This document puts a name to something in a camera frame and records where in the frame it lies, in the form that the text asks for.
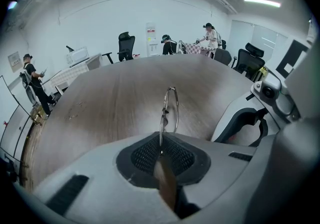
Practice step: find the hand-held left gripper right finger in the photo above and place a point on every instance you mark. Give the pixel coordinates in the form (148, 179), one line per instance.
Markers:
(220, 168)

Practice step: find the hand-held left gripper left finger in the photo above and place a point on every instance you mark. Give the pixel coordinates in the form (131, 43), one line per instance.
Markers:
(100, 183)

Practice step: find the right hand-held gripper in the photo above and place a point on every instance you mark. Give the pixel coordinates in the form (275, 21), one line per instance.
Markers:
(302, 93)

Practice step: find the thin metal frame glasses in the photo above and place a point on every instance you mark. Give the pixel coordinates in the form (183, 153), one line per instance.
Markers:
(164, 112)

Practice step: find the yellow black object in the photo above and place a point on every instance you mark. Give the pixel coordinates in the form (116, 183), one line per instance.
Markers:
(263, 72)

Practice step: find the black mesh office chair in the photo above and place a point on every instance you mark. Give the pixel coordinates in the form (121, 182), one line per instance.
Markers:
(250, 63)
(126, 44)

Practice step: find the grey office chair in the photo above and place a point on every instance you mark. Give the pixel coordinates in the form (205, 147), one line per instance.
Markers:
(223, 56)

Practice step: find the white partition board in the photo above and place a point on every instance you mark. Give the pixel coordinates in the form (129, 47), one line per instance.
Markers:
(15, 123)

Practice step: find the checkered tablecloth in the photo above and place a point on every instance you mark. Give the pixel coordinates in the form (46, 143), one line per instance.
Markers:
(67, 74)
(196, 48)

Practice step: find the black chair armrest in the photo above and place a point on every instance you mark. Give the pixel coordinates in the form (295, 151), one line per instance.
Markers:
(108, 57)

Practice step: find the white box appliance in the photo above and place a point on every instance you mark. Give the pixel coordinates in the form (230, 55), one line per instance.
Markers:
(78, 56)

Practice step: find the ceiling tube light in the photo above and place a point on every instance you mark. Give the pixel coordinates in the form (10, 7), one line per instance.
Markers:
(261, 2)

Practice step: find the white water dispenser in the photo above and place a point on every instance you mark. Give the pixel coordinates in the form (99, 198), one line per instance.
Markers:
(151, 36)

